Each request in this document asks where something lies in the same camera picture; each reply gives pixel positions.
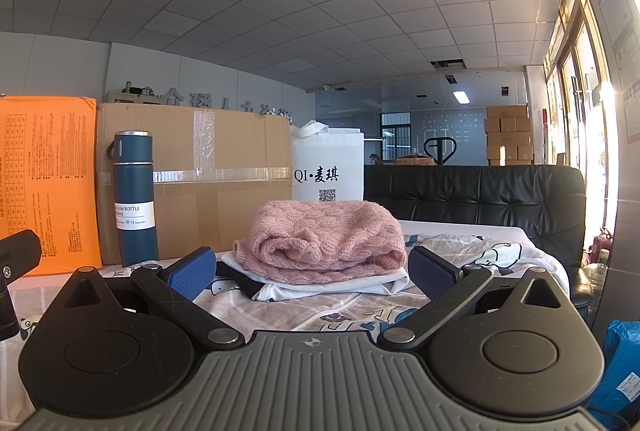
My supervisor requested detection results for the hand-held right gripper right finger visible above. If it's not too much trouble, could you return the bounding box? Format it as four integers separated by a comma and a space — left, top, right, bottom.
376, 245, 572, 353

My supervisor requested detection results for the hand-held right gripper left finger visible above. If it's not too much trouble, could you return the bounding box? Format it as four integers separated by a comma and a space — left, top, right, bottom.
59, 247, 246, 353

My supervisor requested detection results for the black folded garment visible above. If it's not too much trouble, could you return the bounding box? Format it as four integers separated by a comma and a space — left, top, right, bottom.
214, 261, 266, 299

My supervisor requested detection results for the white cartoon print cloth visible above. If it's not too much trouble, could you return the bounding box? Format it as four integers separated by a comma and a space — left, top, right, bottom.
400, 232, 571, 307

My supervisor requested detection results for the orange printed box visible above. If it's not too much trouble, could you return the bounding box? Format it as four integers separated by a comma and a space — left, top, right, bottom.
0, 95, 103, 279

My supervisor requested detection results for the large taped cardboard box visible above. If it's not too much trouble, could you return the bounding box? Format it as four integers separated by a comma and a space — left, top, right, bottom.
95, 103, 294, 266

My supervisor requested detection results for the dark blue vacuum bottle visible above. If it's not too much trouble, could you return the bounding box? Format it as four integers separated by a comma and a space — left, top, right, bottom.
106, 130, 161, 268

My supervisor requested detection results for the black leather sofa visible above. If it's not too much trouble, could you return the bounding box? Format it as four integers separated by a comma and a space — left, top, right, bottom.
364, 164, 597, 312

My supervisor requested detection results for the pink knit sweater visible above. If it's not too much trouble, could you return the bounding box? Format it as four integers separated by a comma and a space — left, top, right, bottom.
233, 199, 408, 285

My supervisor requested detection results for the printed lettered blanket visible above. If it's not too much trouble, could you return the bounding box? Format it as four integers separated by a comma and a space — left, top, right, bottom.
0, 261, 431, 422

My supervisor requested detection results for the white folded garment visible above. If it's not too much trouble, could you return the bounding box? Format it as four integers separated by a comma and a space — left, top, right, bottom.
220, 251, 412, 302

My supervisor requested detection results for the pallet jack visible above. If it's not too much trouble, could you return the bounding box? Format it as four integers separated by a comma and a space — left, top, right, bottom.
423, 137, 454, 167

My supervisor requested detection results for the white tote bag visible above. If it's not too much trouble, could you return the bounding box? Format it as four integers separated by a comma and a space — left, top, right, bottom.
291, 120, 366, 204

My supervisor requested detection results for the stack of cardboard boxes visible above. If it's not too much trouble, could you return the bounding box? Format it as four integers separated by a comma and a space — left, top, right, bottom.
483, 105, 535, 167

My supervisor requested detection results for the red fire extinguisher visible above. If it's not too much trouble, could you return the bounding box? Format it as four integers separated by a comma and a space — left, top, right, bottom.
589, 227, 614, 258

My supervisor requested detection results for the blue plastic bag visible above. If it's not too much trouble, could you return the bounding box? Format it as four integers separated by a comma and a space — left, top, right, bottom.
584, 319, 640, 431

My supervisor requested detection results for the glass door with wooden frame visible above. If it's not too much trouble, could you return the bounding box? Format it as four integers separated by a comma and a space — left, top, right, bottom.
542, 0, 623, 234

